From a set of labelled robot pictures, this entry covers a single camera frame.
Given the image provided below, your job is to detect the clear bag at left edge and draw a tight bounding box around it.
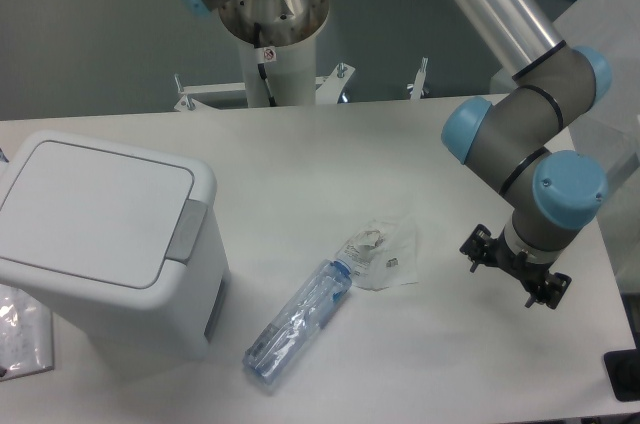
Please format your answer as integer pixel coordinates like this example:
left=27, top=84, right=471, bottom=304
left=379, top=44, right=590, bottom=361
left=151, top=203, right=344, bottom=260
left=1, top=285, right=55, bottom=382

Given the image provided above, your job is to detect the black cable on pedestal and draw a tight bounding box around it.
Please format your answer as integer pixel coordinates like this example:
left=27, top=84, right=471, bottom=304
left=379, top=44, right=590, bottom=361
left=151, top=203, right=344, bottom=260
left=253, top=23, right=278, bottom=108

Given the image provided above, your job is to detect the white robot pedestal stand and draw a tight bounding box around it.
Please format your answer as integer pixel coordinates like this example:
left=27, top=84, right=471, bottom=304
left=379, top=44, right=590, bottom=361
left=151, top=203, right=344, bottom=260
left=172, top=38, right=431, bottom=113

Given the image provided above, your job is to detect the black device at right edge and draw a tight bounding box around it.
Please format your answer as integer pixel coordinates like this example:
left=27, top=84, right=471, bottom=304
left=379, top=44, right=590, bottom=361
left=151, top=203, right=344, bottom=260
left=603, top=349, right=639, bottom=402

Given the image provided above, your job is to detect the clear plastic bag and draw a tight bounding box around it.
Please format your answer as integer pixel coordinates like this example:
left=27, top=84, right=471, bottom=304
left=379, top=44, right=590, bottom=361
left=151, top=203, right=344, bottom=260
left=334, top=216, right=418, bottom=291

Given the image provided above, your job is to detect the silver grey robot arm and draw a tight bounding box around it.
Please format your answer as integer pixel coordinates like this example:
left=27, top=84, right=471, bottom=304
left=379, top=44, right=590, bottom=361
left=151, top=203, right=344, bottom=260
left=183, top=0, right=612, bottom=308

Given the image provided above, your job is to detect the crushed clear plastic bottle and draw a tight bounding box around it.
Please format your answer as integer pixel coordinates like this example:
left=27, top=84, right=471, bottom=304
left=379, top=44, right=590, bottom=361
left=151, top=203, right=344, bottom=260
left=242, top=260, right=352, bottom=387

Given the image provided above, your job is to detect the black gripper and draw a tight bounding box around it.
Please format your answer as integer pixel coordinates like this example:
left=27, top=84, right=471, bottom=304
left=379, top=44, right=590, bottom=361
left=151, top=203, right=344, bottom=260
left=459, top=224, right=571, bottom=309

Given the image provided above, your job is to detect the white push-lid trash can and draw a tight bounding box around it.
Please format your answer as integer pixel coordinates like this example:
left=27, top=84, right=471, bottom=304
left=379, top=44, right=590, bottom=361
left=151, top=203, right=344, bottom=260
left=1, top=130, right=230, bottom=360

